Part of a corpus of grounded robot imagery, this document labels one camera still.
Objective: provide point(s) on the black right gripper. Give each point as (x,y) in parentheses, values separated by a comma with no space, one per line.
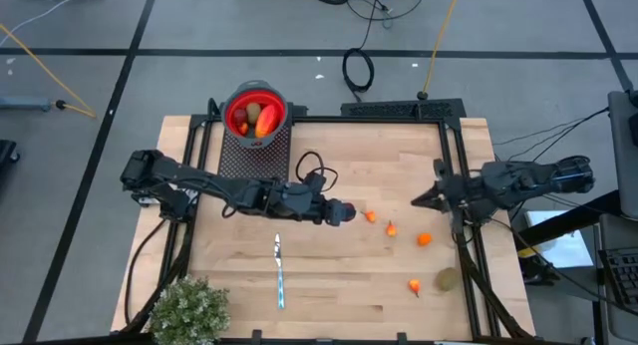
(461,195)

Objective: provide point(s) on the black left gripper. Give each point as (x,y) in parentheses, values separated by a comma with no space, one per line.
(309,205)

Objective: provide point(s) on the orange tangerine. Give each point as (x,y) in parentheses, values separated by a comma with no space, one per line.
(424,239)

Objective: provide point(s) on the red mango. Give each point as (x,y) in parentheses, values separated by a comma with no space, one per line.
(266,120)

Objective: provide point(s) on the red collapsible colander grey rim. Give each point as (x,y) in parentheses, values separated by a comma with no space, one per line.
(231,103)

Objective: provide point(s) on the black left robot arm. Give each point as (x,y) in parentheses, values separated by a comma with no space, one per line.
(209,183)

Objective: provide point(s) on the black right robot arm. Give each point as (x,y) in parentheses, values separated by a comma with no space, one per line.
(528,183)

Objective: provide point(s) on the wooden table with black edge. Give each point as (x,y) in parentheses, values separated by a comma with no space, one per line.
(349,119)

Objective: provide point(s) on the black perforated block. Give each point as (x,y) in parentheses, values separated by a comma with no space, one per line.
(389,109)

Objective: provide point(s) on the black perforated metal shelf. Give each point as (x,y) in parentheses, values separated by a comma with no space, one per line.
(254,160)

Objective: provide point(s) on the white sheet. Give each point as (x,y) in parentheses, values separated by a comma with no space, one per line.
(563,250)

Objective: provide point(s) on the green potted plant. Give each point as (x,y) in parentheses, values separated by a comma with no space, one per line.
(189,305)

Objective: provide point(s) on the grey cabinet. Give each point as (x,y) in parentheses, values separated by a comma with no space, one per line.
(625,150)

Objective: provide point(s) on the black keyboard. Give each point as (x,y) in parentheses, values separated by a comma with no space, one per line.
(623,277)

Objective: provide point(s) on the grey stand base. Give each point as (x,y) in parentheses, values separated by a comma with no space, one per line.
(25,103)

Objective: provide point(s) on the black caster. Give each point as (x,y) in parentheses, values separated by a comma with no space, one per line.
(7,150)

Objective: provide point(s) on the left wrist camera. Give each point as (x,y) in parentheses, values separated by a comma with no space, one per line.
(315,180)

